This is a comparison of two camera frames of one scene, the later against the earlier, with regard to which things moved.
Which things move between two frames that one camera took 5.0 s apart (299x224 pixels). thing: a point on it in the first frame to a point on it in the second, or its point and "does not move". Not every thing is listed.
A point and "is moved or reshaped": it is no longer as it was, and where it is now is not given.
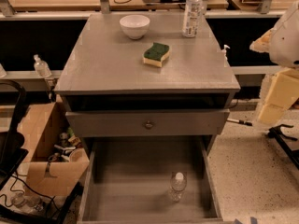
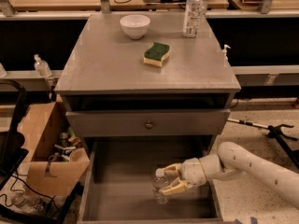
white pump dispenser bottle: [225, 59] does not move
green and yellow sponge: [155, 54] does not move
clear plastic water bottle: [177, 185] is moved or reshaped
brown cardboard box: [57, 162] does not move
